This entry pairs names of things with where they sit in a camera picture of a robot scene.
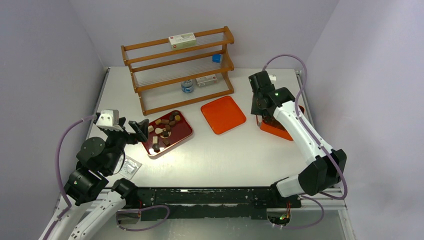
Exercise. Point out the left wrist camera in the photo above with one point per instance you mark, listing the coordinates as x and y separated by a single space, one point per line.
108 119

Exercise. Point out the dark red tray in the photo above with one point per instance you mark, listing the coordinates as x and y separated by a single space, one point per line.
176 129

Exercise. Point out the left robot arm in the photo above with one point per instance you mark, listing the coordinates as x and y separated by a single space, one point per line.
96 160

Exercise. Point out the orange box lid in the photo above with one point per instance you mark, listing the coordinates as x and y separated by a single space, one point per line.
223 114

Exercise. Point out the white green box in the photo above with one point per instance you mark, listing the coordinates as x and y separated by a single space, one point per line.
182 41

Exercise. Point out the blue cube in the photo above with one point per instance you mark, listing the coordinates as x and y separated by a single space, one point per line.
217 58

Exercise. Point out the blue lidded jar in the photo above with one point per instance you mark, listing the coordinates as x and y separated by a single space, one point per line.
187 86

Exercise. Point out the wooden three-tier shelf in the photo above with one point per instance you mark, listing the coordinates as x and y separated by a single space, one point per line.
153 76

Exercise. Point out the white red small box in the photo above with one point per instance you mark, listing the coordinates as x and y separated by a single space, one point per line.
205 81

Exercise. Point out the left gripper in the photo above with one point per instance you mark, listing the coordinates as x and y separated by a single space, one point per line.
140 129

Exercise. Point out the dark round chocolate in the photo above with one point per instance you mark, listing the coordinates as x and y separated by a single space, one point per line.
156 147

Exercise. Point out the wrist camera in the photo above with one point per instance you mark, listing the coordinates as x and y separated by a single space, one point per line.
272 77
108 119

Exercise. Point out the white heart chocolate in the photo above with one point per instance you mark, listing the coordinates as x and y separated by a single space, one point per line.
159 131

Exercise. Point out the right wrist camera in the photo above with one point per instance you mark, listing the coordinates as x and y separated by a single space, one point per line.
272 77

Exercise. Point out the orange compartment box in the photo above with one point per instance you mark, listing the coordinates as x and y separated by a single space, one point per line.
275 130

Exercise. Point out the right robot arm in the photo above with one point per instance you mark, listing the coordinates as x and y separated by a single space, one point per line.
324 164

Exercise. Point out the clear plastic bag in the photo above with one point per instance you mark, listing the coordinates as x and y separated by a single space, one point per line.
128 167

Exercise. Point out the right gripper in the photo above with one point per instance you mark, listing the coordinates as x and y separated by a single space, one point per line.
255 110

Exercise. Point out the black base frame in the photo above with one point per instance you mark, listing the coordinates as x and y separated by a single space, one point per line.
157 203

